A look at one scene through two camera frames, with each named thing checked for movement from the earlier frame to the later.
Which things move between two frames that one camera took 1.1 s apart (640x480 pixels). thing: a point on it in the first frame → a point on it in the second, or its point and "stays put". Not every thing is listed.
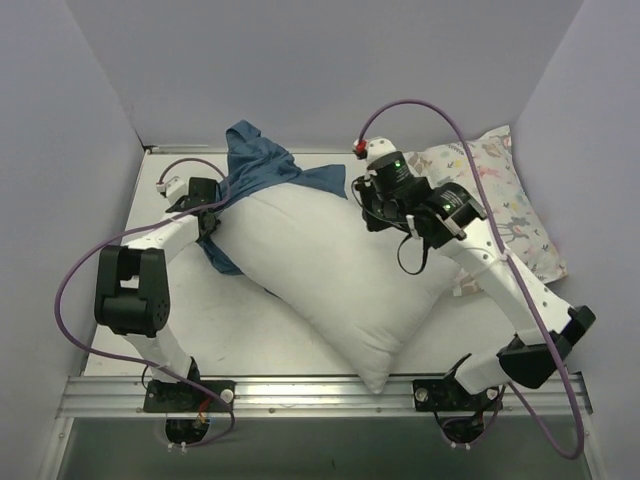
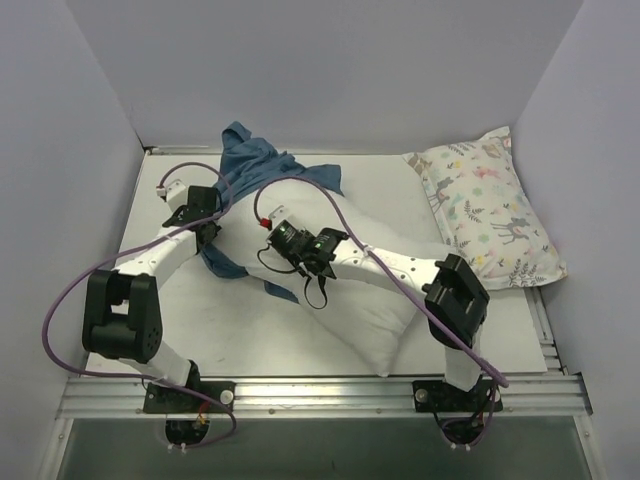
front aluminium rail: x=125 y=397 stays put
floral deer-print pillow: x=524 y=235 stays put
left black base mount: x=183 y=397 stays put
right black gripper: x=371 y=209 → x=279 y=235
